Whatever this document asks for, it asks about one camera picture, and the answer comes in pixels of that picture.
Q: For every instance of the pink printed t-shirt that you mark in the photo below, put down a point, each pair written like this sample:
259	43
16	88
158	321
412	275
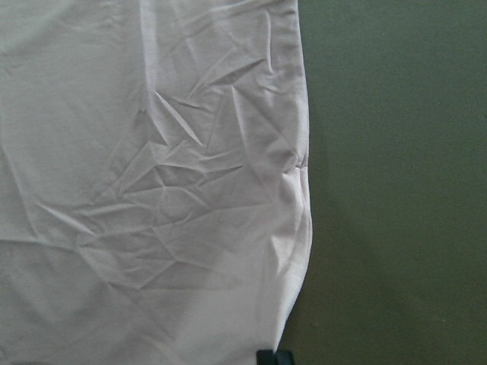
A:
155	204

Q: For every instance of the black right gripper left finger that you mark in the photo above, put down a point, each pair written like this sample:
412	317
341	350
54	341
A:
265	357

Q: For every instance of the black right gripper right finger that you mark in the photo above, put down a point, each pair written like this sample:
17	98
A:
284	358

